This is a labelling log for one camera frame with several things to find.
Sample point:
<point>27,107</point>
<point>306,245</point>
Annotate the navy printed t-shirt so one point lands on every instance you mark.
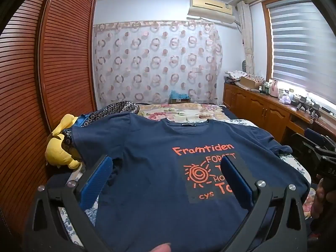
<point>147,162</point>

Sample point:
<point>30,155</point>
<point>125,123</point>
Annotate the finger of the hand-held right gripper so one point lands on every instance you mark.
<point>305,148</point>
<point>321,139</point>

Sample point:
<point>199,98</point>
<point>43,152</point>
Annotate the circle-print dark garment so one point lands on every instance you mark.
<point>115,109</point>

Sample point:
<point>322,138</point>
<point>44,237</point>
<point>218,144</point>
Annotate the blue floral cloth cover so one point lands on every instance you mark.
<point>294,162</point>

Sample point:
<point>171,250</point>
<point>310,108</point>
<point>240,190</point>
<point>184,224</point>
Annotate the circle-print sheer curtain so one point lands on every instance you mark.
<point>157,65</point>

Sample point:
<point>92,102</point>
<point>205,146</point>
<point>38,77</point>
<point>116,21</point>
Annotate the pink floral blanket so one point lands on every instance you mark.
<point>178,111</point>

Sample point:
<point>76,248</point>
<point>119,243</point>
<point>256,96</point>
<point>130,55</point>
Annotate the dark round fan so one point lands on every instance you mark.
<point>244,65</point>

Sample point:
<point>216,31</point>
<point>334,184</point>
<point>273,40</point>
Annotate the yellow plush toy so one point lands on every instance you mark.
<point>59,149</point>

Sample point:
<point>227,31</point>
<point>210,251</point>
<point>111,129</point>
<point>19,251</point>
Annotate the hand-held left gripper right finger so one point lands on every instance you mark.
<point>237,183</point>

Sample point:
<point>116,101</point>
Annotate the open cardboard box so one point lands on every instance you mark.
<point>250,82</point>

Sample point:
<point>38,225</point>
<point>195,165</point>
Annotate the wall air conditioner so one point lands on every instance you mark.
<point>210,9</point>

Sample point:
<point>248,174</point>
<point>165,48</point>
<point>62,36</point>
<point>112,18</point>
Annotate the purple tissue pack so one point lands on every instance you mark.
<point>285,99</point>

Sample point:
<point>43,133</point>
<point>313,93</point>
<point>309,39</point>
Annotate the beige patterned drape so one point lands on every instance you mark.
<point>248,36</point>

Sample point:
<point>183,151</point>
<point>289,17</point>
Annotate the striped window blind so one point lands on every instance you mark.
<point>302,50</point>

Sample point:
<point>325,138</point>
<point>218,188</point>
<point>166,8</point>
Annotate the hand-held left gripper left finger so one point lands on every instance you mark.
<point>95,181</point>

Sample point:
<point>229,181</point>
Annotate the person's left hand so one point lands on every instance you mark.
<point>162,248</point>

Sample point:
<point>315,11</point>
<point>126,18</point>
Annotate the person's right hand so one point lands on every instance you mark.
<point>320,199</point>

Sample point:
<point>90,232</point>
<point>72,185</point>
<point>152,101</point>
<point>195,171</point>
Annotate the small grey tripod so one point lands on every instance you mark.
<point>315,109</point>
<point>302,102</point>

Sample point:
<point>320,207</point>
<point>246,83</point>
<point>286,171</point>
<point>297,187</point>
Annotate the small cardboard box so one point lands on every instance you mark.
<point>178,100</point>

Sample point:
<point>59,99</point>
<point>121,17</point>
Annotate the wooden louvered wardrobe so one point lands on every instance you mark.
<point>26,84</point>

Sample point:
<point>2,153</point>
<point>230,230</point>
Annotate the dark blue bed sheet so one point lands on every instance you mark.
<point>236,115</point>

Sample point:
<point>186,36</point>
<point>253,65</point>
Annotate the folded floral cloth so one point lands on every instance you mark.
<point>235,74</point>

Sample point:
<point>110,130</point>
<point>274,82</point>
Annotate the wooden cabinet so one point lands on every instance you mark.
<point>262,110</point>

